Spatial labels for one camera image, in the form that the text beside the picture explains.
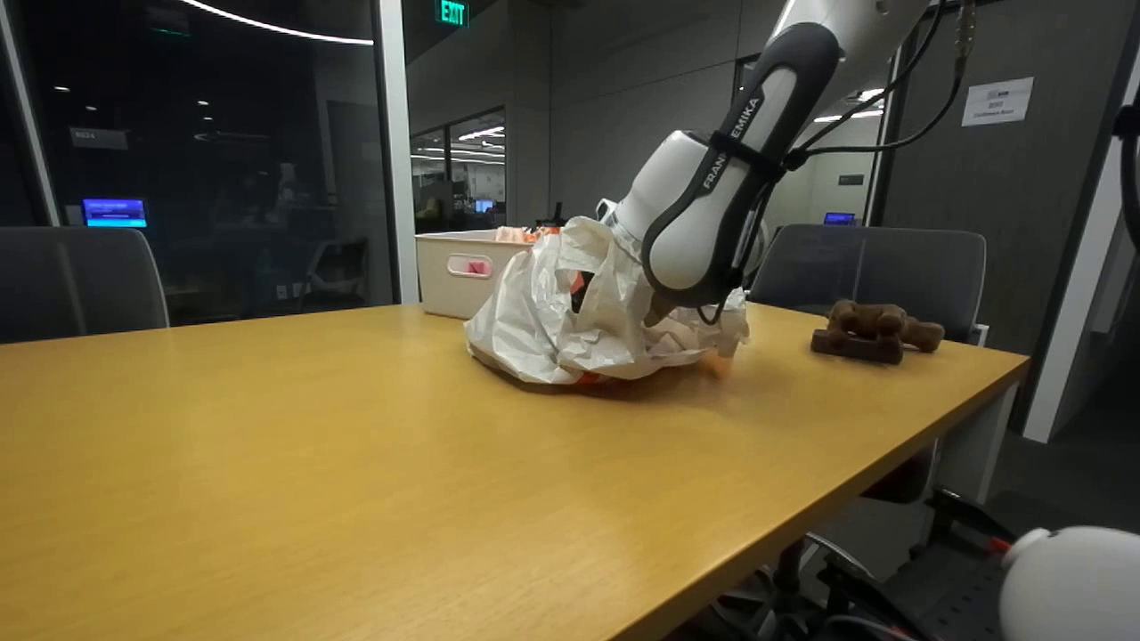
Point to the white plastic bag orange print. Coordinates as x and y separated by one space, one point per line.
534 323

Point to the brown plush moose toy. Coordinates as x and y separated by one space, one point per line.
876 318

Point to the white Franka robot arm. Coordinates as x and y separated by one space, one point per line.
713 191

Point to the white plastic storage bin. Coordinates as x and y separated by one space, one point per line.
457 278

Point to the grey office chair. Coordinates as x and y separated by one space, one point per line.
806 267
74 287
929 267

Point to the green exit sign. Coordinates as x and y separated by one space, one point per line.
455 12

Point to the glowing blue monitor screen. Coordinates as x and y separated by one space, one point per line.
114 214

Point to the white rounded plastic object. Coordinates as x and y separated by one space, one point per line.
1071 588

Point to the white paper wall sign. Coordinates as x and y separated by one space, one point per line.
995 101

